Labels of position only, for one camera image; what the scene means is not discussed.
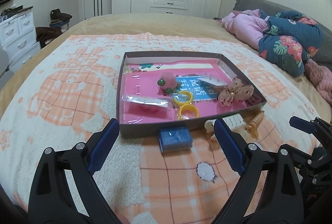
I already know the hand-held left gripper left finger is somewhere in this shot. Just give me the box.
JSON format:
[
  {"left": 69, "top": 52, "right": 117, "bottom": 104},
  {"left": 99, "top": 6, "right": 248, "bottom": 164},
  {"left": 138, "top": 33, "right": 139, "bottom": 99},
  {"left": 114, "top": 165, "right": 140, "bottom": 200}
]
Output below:
[{"left": 28, "top": 118, "right": 122, "bottom": 224}]

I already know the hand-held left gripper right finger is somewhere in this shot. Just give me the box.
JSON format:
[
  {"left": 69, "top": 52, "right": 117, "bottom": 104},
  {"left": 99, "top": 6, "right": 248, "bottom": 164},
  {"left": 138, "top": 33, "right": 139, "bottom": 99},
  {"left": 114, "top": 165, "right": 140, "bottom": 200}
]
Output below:
[{"left": 211, "top": 118, "right": 304, "bottom": 224}]

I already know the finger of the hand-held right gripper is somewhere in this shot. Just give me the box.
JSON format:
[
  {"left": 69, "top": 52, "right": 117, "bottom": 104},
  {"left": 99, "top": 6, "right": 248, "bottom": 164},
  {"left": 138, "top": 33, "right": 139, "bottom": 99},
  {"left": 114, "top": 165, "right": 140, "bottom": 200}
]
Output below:
[{"left": 289, "top": 116, "right": 332, "bottom": 141}]

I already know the white claw hair clip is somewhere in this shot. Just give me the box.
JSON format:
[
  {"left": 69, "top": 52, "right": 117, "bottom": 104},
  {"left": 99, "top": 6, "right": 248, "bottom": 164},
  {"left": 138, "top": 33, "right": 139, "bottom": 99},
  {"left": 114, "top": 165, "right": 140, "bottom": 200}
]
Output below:
[{"left": 204, "top": 115, "right": 248, "bottom": 141}]

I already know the amber claw hair clip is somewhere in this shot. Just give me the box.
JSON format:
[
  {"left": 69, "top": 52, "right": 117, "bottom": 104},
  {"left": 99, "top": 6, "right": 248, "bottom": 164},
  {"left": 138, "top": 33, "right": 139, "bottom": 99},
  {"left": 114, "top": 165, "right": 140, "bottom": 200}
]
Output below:
[{"left": 245, "top": 111, "right": 265, "bottom": 137}]

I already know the shallow brown cardboard box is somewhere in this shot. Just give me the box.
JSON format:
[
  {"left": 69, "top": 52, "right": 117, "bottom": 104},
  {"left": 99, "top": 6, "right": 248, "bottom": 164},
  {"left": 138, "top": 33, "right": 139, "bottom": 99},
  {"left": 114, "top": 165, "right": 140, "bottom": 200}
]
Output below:
[{"left": 115, "top": 51, "right": 267, "bottom": 139}]

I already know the yellow plastic ring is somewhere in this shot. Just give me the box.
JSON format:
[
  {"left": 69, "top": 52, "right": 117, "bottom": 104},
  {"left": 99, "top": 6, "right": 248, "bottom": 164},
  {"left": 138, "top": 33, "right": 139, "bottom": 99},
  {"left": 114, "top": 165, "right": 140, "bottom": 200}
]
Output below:
[
  {"left": 172, "top": 92, "right": 194, "bottom": 105},
  {"left": 177, "top": 105, "right": 200, "bottom": 121}
]

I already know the pink dotted bow hair clip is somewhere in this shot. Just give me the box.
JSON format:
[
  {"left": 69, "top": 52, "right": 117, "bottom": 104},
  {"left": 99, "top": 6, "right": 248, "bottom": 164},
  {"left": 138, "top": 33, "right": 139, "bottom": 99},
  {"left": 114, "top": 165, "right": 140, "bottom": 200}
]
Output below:
[{"left": 217, "top": 77, "right": 255, "bottom": 107}]

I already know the small blue box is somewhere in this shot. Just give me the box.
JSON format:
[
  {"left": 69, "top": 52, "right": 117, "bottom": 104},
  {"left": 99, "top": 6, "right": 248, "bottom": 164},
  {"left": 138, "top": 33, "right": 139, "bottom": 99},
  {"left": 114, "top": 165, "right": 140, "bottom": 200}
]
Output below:
[{"left": 158, "top": 127, "right": 194, "bottom": 154}]

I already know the clear plastic packet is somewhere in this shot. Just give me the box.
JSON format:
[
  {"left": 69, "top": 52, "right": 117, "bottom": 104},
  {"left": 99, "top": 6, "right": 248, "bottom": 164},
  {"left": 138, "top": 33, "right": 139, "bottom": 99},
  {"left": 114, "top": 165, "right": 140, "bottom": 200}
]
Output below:
[{"left": 124, "top": 94, "right": 174, "bottom": 114}]

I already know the clear packet with white card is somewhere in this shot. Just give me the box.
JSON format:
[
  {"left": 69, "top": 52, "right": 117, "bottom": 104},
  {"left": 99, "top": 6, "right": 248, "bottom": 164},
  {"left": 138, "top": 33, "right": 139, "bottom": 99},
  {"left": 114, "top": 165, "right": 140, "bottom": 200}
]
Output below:
[{"left": 198, "top": 75, "right": 226, "bottom": 88}]

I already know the pink pompom hair tie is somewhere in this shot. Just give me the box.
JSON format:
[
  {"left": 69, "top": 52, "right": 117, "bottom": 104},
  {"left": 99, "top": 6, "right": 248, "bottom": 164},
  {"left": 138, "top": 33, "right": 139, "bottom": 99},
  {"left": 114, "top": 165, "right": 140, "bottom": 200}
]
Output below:
[{"left": 157, "top": 72, "right": 179, "bottom": 93}]

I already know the pink fluffy blanket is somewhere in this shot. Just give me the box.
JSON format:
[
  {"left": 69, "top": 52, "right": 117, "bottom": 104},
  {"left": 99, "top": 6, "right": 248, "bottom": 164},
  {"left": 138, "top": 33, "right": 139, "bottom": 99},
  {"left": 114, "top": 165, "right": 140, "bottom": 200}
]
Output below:
[{"left": 305, "top": 58, "right": 332, "bottom": 105}]

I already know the orange white checked blanket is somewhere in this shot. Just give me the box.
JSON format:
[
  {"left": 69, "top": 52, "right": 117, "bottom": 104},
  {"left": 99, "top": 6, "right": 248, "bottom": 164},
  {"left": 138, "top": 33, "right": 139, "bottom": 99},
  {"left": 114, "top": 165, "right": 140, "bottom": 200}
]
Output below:
[{"left": 0, "top": 33, "right": 325, "bottom": 224}]

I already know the blue floral quilt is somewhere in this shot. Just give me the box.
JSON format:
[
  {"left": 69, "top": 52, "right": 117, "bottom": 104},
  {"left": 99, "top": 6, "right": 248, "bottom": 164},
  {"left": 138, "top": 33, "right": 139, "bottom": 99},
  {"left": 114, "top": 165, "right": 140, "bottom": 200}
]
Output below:
[{"left": 258, "top": 10, "right": 323, "bottom": 78}]

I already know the pink quilt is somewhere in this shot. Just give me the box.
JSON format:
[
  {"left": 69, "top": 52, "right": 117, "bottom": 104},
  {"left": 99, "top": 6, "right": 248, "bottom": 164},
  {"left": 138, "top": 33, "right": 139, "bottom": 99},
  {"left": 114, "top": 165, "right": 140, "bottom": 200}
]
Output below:
[{"left": 220, "top": 9, "right": 269, "bottom": 51}]

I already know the brown cloth heap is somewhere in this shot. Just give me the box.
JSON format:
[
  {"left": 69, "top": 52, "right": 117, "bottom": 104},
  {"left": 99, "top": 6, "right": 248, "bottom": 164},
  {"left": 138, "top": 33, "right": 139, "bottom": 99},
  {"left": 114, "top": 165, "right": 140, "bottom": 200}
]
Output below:
[{"left": 36, "top": 27, "right": 63, "bottom": 44}]

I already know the bed with tan sheet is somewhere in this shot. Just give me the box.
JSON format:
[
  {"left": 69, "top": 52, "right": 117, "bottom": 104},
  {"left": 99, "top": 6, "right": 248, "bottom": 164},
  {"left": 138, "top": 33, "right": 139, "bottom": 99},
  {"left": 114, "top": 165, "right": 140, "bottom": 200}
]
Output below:
[{"left": 0, "top": 12, "right": 332, "bottom": 162}]

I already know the dark clothes pile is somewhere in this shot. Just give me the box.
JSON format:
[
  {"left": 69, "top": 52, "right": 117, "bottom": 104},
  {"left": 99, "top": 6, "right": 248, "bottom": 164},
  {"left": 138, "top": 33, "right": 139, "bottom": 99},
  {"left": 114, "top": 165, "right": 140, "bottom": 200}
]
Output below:
[{"left": 49, "top": 9, "right": 72, "bottom": 30}]

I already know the white drawer cabinet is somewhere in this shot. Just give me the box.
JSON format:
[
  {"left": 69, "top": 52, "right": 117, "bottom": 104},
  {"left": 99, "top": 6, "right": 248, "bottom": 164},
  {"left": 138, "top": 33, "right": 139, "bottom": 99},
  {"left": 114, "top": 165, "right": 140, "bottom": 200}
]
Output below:
[{"left": 0, "top": 7, "right": 37, "bottom": 71}]

